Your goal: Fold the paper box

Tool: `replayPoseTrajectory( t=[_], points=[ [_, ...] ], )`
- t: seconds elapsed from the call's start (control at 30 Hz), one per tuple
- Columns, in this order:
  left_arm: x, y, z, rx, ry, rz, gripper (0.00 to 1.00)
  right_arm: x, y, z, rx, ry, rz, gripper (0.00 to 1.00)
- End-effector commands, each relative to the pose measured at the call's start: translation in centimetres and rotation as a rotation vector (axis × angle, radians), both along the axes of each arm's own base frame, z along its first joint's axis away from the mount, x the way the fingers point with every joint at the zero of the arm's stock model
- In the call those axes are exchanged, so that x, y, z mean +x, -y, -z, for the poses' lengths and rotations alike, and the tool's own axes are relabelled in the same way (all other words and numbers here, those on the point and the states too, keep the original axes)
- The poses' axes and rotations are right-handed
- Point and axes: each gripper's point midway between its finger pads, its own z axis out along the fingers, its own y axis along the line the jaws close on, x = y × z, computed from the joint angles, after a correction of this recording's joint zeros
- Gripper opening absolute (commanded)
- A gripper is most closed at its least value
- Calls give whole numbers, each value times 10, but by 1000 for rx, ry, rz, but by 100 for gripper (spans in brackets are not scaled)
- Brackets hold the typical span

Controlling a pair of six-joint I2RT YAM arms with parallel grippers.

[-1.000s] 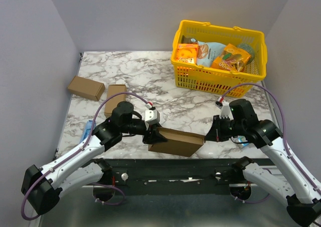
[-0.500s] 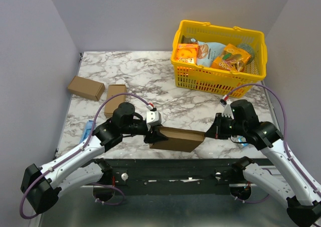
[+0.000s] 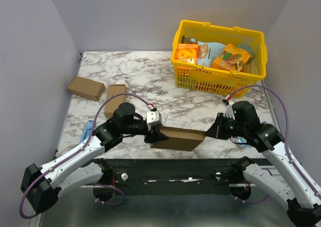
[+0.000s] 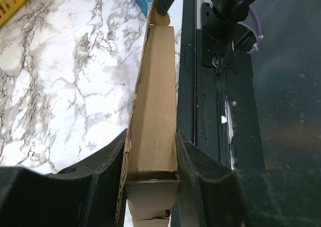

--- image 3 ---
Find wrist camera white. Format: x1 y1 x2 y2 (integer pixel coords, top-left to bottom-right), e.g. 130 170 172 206
223 99 235 120
146 111 162 130

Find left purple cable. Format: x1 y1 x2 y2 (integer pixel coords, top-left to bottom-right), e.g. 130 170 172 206
19 92 157 219

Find orange Daddy snack box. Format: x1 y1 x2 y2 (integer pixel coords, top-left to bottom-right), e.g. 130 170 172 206
176 44 198 64

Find dark brown snack packet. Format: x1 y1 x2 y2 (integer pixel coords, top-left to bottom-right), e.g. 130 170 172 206
181 36 198 44

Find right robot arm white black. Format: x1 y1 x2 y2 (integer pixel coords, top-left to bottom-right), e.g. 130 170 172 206
205 100 320 226

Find yellow plastic shopping basket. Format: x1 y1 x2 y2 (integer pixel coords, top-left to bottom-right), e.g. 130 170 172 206
171 20 267 98

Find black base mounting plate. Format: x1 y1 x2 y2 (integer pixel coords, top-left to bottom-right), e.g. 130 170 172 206
81 158 274 196

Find orange snack bag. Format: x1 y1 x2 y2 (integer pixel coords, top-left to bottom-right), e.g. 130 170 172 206
211 44 251 72

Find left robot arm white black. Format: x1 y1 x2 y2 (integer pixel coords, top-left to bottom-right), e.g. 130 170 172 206
19 103 164 219

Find green scouring pad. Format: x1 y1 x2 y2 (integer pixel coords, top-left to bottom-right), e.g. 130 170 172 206
237 43 255 62

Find light blue snack bag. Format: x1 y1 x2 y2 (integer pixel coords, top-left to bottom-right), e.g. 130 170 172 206
196 41 226 68

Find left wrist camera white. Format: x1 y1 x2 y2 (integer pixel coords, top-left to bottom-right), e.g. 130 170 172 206
146 111 162 130

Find folded cardboard box upright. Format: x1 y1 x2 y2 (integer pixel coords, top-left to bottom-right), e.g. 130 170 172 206
104 84 127 119

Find blue box right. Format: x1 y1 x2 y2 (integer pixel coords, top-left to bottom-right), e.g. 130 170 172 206
236 137 248 148

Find blue box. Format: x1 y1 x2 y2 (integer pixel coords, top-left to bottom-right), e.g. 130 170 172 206
236 137 248 148
79 120 93 143

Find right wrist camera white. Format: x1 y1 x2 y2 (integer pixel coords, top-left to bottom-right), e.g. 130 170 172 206
223 99 235 120

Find cardboard box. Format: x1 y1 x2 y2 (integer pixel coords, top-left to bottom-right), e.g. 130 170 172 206
150 126 205 151
67 76 105 101
104 84 127 119

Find blue box left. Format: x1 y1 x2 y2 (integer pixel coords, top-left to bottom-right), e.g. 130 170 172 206
79 120 93 143

